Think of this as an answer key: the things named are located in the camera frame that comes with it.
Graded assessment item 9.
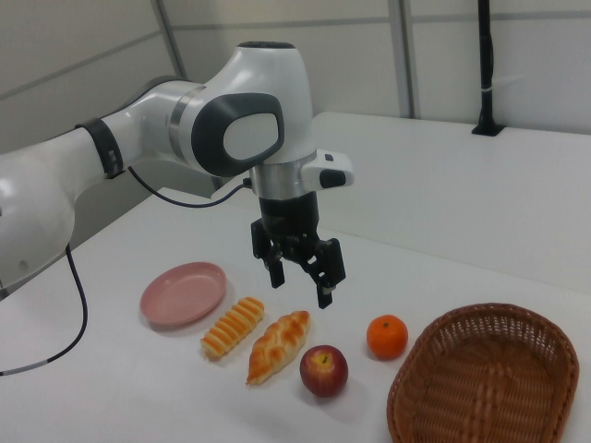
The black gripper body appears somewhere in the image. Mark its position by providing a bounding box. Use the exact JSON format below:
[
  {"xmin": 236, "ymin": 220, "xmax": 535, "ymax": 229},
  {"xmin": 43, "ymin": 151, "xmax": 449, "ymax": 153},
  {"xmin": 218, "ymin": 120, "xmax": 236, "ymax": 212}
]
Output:
[{"xmin": 257, "ymin": 192, "xmax": 322, "ymax": 263}]

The red toy apple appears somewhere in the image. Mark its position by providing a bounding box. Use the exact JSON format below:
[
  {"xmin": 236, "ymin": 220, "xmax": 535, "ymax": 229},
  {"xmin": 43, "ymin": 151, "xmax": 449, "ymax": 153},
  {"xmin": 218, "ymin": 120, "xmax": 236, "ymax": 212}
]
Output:
[{"xmin": 299, "ymin": 344, "xmax": 350, "ymax": 398}]

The brown woven basket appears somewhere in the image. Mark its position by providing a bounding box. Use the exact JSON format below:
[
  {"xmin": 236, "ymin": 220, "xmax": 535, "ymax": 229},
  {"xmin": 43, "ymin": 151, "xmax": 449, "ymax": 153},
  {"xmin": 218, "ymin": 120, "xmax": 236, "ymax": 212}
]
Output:
[{"xmin": 386, "ymin": 302, "xmax": 581, "ymax": 443}]

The black pole with base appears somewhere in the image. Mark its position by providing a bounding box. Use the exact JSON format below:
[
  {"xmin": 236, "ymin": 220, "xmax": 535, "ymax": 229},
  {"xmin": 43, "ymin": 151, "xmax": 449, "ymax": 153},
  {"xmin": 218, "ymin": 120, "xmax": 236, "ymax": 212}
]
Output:
[{"xmin": 470, "ymin": 0, "xmax": 505, "ymax": 138}]

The striped toy bread roll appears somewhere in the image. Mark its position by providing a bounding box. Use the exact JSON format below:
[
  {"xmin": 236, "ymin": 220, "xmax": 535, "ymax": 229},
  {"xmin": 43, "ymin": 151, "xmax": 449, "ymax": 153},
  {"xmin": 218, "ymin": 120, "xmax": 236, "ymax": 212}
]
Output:
[{"xmin": 199, "ymin": 296, "xmax": 266, "ymax": 360}]

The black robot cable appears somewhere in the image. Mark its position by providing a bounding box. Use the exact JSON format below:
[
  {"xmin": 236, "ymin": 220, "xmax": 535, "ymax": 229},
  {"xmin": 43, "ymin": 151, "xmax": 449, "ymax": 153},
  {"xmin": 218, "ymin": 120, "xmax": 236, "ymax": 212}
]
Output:
[{"xmin": 0, "ymin": 165, "xmax": 253, "ymax": 377}]

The braided toy bread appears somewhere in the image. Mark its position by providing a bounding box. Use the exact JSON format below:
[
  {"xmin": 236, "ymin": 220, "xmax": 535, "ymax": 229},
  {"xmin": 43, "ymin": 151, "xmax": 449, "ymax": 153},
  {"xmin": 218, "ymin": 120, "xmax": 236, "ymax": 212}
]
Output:
[{"xmin": 245, "ymin": 309, "xmax": 311, "ymax": 387}]

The pink plate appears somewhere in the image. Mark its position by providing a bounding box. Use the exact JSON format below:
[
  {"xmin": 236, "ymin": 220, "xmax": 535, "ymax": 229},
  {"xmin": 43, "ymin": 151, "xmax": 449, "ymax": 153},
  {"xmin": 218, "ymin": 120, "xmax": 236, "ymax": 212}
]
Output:
[{"xmin": 139, "ymin": 261, "xmax": 228, "ymax": 331}]

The toy orange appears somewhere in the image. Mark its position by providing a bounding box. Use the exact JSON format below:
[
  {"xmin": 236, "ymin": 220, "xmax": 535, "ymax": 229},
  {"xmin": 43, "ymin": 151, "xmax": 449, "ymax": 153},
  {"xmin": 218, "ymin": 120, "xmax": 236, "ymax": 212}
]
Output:
[{"xmin": 366, "ymin": 314, "xmax": 410, "ymax": 361}]

